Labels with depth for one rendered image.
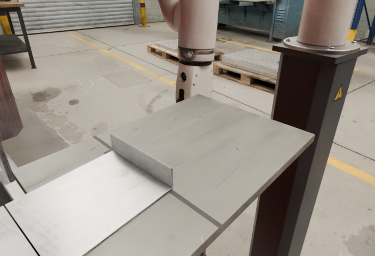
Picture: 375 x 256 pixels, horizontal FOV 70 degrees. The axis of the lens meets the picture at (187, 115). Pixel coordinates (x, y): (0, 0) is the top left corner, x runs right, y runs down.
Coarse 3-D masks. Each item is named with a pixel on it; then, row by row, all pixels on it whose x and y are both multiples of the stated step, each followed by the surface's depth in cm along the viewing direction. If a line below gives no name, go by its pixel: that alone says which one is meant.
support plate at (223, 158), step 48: (192, 96) 41; (96, 144) 29; (144, 144) 29; (192, 144) 29; (240, 144) 29; (288, 144) 29; (192, 192) 22; (240, 192) 22; (144, 240) 18; (192, 240) 18
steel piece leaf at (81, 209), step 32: (96, 160) 26; (128, 160) 26; (32, 192) 22; (64, 192) 22; (96, 192) 22; (128, 192) 22; (160, 192) 22; (32, 224) 19; (64, 224) 19; (96, 224) 19
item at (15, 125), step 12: (0, 60) 10; (0, 72) 10; (0, 84) 10; (0, 96) 10; (12, 96) 10; (0, 108) 10; (12, 108) 11; (0, 120) 10; (12, 120) 11; (0, 132) 10; (12, 132) 11; (0, 144) 11; (0, 156) 11; (12, 180) 11
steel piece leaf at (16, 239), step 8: (0, 208) 20; (0, 216) 20; (8, 216) 20; (0, 224) 19; (8, 224) 19; (0, 232) 18; (8, 232) 18; (16, 232) 18; (0, 240) 18; (8, 240) 18; (16, 240) 18; (24, 240) 18; (0, 248) 17; (8, 248) 17; (16, 248) 17; (24, 248) 17; (32, 248) 17
